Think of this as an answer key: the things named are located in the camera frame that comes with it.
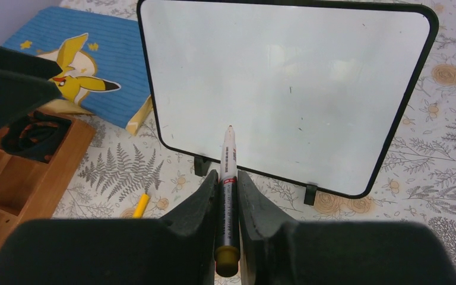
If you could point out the blue pikachu cloth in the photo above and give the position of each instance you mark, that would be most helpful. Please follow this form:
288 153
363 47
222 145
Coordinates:
103 70

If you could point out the black item in tray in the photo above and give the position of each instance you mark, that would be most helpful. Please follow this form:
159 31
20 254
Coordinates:
36 136

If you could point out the white marker pen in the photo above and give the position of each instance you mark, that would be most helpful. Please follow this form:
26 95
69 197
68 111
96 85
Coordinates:
227 240

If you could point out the yellow marker cap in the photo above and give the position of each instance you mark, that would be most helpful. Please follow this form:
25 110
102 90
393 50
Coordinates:
141 206

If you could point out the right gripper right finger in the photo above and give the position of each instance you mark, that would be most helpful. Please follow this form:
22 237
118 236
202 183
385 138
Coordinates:
278 249

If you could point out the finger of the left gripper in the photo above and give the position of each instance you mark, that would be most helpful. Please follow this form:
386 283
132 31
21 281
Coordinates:
21 93
18 66

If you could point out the wooden compartment tray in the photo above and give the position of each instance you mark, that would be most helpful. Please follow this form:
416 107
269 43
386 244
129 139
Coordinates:
31 189

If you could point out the black framed whiteboard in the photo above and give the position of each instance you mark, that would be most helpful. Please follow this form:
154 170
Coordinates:
314 90

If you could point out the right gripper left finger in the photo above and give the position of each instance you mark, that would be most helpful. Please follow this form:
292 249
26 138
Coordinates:
176 248

